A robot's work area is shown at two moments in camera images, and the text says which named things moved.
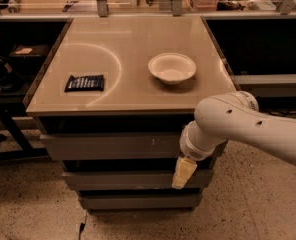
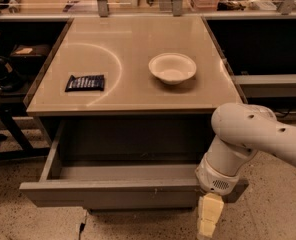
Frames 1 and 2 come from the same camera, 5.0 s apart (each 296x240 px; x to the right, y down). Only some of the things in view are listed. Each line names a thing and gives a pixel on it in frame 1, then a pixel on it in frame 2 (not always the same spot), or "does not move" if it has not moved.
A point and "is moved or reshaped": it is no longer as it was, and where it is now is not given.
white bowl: x=171 y=67 does not move
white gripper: x=193 y=149 to x=214 y=178
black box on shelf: x=29 y=53 does not move
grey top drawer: x=111 y=146 is moved or reshaped
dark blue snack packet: x=85 y=83 does not move
